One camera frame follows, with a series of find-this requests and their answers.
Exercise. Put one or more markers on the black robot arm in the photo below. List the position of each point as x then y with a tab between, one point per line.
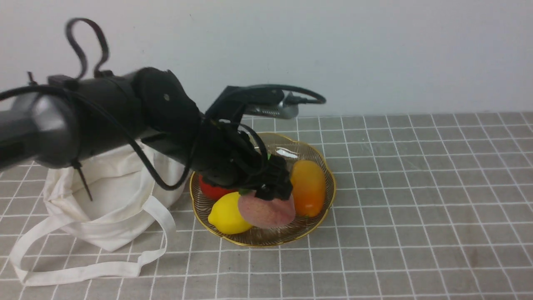
67	121

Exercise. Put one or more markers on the white cloth tote bag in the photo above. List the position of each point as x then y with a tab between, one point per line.
121	202

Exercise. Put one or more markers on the grey checked tablecloth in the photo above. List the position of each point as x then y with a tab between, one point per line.
427	207

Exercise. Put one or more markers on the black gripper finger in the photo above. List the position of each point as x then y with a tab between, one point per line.
274	183

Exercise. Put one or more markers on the pink peach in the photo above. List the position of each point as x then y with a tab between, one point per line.
266	214

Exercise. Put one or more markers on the yellow lemon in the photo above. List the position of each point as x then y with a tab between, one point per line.
225	215

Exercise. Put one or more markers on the red apple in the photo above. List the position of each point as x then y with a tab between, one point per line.
212	192

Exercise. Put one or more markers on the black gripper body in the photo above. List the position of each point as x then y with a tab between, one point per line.
229	155

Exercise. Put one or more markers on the orange mango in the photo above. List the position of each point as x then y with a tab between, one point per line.
309	188

